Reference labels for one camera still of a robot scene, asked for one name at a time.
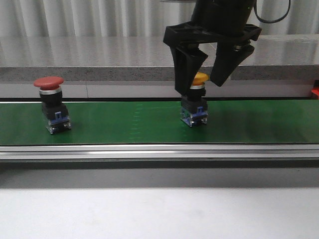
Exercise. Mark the red mushroom push button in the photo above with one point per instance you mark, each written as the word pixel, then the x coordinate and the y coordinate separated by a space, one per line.
pixel 55 112

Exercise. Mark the green conveyor belt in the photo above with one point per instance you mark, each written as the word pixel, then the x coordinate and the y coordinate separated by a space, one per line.
pixel 256 121

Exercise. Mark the red plastic object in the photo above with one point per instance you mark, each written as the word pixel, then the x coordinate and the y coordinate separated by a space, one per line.
pixel 315 91

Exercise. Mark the aluminium conveyor side rail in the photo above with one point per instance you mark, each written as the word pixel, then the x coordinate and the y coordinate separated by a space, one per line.
pixel 198 155

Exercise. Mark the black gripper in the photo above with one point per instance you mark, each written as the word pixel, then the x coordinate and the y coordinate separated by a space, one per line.
pixel 222 21

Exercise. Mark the grey stone counter slab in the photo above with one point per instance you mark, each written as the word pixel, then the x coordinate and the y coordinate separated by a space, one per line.
pixel 88 58

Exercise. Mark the white pleated curtain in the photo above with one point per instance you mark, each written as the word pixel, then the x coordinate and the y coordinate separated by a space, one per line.
pixel 139 17

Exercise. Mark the yellow mushroom push button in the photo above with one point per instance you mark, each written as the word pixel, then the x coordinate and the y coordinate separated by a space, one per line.
pixel 194 107

